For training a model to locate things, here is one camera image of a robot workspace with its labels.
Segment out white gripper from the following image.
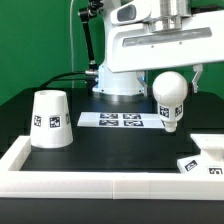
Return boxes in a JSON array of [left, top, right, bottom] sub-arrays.
[[107, 0, 224, 97]]

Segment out white lamp bulb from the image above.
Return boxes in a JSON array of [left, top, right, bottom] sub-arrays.
[[153, 71, 188, 133]]

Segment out white lamp base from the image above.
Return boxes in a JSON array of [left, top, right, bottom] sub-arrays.
[[177, 134, 224, 175]]

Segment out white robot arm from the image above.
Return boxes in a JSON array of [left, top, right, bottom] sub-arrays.
[[93, 0, 224, 101]]

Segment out white lamp shade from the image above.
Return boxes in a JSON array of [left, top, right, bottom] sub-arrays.
[[30, 90, 73, 149]]

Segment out white marker plate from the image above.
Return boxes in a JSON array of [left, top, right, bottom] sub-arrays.
[[78, 112, 164, 129]]

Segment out white U-shaped fence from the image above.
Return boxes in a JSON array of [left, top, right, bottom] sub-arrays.
[[0, 136, 224, 200]]

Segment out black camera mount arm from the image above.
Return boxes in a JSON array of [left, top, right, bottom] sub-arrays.
[[78, 0, 104, 70]]

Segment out white cable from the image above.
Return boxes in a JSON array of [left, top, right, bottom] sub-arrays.
[[69, 0, 76, 90]]

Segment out black cables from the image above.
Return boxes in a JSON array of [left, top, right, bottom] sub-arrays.
[[43, 69, 100, 90]]

